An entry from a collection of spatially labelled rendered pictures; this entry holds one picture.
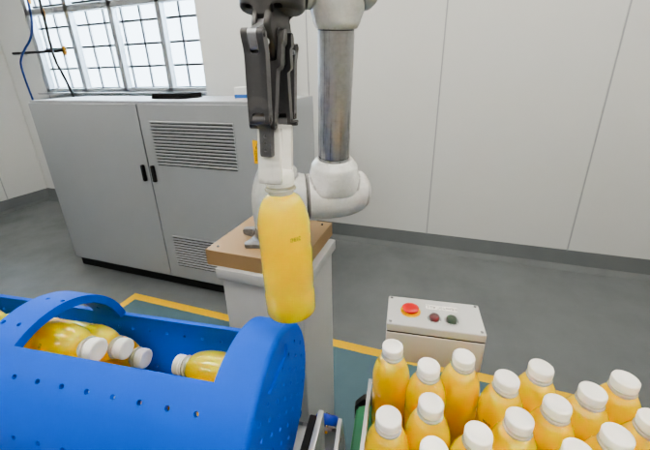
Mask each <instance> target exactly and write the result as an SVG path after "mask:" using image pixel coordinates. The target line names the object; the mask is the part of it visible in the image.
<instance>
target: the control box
mask: <svg viewBox="0 0 650 450"><path fill-rule="evenodd" d="M404 303H414V304H416V305H417V306H418V307H419V312H417V313H416V314H409V313H407V312H405V311H404V310H403V309H402V305H403V304H404ZM434 307H435V309H434ZM439 307H440V308H439ZM443 307H444V308H443ZM446 308H448V309H449V310H448V309H446ZM451 308H453V309H454V310H453V309H451ZM450 309H451V310H450ZM456 310H457V311H456ZM431 313H437V314H439V316H440V319H439V320H438V321H432V320H430V319H429V315H430V314H431ZM447 315H454V316H455V317H456V318H457V320H458V321H457V323H450V322H448V321H447V320H446V317H447ZM388 339H395V340H398V341H400V342H401V343H402V346H403V353H402V354H403V357H404V359H405V361H406V362H411V363H418V362H419V360H420V359H421V358H424V357H429V358H432V359H434V360H436V361H437V362H438V363H439V365H440V367H444V368H445V367H446V366H447V365H448V364H449V363H450V362H451V360H452V357H453V352H454V350H455V349H457V348H465V349H467V350H469V351H471V352H472V353H473V354H474V356H475V371H476V373H479V372H480V370H481V366H482V360H483V355H484V349H485V342H486V339H487V334H486V330H485V327H484V324H483V321H482V318H481V314H480V311H479V308H478V306H474V305H465V304H457V303H448V302H439V301H430V300H422V299H413V298H404V297H396V296H389V301H388V312H387V323H386V340H388Z"/></svg>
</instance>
